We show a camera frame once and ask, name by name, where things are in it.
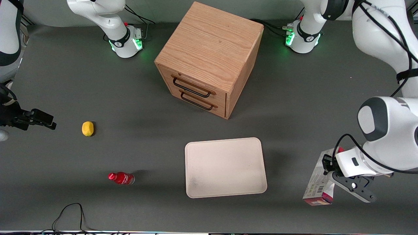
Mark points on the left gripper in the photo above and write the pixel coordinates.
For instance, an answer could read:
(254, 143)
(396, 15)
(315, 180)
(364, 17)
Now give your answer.
(327, 162)

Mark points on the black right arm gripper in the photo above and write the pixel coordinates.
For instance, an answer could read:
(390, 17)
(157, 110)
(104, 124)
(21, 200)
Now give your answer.
(10, 115)

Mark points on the red cookie box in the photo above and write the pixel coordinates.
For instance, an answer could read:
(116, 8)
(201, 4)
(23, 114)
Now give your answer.
(318, 186)

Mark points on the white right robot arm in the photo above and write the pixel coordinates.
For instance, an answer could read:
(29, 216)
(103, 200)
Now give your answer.
(98, 13)

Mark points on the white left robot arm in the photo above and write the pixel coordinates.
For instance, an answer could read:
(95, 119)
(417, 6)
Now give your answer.
(388, 130)

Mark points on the white rectangular tray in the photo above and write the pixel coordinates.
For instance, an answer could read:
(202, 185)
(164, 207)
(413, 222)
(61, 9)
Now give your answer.
(225, 168)

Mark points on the yellow lemon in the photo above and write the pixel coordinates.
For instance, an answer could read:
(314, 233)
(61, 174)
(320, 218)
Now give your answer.
(87, 128)

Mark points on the red soda bottle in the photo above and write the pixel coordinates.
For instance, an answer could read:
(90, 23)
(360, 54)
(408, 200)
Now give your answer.
(122, 178)

